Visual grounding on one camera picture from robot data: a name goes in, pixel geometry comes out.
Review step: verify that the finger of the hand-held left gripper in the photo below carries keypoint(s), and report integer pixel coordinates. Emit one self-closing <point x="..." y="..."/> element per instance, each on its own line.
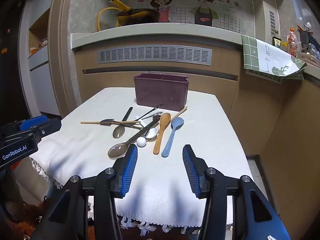
<point x="32" y="123"/>
<point x="50" y="127"/>

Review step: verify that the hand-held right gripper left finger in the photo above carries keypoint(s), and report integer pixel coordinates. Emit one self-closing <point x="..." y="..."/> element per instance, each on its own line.
<point x="128" y="172"/>

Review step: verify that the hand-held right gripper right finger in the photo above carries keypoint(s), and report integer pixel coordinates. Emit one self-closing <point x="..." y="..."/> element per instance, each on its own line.
<point x="191" y="172"/>

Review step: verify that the blue plastic spoon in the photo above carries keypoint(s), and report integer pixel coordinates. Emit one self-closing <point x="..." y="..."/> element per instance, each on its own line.
<point x="176" y="123"/>

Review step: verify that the wooden spoon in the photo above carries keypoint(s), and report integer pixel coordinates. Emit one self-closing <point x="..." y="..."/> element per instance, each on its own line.
<point x="164" y="120"/>

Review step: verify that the thin black fork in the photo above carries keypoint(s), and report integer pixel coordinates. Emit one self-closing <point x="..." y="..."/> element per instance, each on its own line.
<point x="151" y="111"/>

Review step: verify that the purple utensil holder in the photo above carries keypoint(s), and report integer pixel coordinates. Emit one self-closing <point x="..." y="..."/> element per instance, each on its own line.
<point x="160" y="92"/>

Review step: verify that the white plastic spoon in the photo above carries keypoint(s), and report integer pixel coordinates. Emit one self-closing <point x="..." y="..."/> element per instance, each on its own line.
<point x="141" y="142"/>

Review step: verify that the white fringed tablecloth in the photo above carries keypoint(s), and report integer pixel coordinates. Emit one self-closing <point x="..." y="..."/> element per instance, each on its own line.
<point x="82" y="145"/>

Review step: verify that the wooden chopstick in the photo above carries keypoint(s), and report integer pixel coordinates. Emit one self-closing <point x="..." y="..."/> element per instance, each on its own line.
<point x="92" y="122"/>
<point x="180" y="112"/>

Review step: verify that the white shelf unit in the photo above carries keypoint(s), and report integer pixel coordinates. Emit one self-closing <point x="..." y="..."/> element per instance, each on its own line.
<point x="40" y="75"/>

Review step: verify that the stainless steel spoon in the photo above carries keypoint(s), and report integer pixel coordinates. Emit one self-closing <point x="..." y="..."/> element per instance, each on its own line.
<point x="107" y="121"/>

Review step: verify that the small grey vent grille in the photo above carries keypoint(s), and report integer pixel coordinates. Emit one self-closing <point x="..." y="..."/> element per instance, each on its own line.
<point x="262" y="76"/>

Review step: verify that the yellow-rimmed glass lid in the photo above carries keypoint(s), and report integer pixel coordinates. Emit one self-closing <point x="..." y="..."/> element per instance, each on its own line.
<point x="100" y="17"/>

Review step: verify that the beige countertop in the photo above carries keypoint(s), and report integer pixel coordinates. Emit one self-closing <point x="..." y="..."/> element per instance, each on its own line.
<point x="140" y="33"/>

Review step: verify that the green checked towel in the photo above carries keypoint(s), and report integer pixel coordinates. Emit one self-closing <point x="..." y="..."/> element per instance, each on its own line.
<point x="260" y="57"/>

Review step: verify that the yellow and black packet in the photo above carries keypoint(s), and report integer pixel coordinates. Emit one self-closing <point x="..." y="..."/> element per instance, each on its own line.
<point x="276" y="42"/>

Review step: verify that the red snack bag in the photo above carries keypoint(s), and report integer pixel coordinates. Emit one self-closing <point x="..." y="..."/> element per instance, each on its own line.
<point x="292" y="42"/>

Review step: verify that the pink basket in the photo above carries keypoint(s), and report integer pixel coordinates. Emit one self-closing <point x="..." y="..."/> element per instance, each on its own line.
<point x="311" y="60"/>

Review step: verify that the cartoon wall poster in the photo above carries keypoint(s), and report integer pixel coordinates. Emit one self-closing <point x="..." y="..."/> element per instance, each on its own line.
<point x="185" y="2"/>

